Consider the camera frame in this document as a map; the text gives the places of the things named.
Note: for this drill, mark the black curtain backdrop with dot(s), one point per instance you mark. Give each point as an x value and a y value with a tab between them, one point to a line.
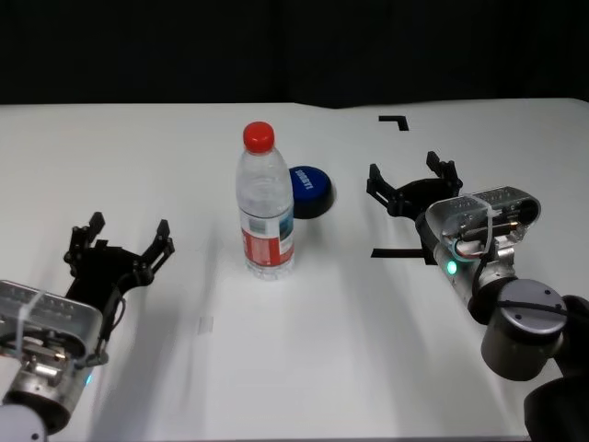
294	50

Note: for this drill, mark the clear tape piece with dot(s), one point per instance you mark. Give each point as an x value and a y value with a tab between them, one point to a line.
205	324

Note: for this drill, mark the black corner tape mark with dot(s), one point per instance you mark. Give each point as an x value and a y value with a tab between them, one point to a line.
402	122

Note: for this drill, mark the wrist camera silver housing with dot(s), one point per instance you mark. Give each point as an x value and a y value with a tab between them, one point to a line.
50	304
465	214

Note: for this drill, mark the long black T tape mark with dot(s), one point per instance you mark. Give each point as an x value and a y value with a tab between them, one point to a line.
396	253

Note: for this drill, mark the clear water bottle red cap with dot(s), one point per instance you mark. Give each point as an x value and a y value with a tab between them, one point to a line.
264	207

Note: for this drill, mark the blue push button black base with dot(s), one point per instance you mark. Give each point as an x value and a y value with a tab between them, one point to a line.
315	189

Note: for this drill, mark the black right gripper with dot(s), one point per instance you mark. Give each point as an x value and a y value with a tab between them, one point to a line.
425	193

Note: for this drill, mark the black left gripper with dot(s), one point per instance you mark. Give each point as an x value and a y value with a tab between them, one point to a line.
103	271

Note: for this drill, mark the right wrist camera silver housing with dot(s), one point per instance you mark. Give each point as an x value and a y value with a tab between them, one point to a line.
465	214

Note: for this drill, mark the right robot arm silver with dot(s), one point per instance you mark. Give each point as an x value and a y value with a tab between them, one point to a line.
524	322

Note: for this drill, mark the left wrist camera silver housing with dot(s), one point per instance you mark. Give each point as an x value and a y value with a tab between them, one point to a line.
50	304

